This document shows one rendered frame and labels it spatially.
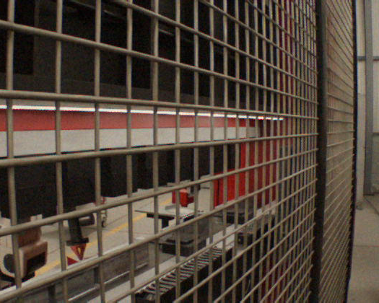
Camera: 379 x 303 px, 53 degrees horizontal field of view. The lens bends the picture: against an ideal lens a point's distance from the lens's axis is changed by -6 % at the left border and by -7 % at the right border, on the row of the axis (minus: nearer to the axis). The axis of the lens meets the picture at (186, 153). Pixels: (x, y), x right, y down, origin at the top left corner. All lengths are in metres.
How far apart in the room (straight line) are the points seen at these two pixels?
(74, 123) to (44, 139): 0.13
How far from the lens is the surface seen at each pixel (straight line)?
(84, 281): 1.33
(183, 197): 3.76
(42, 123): 1.12
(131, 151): 0.21
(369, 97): 8.69
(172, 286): 0.97
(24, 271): 2.15
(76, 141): 1.21
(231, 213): 1.79
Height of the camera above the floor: 1.41
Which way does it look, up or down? 4 degrees down
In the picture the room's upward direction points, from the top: straight up
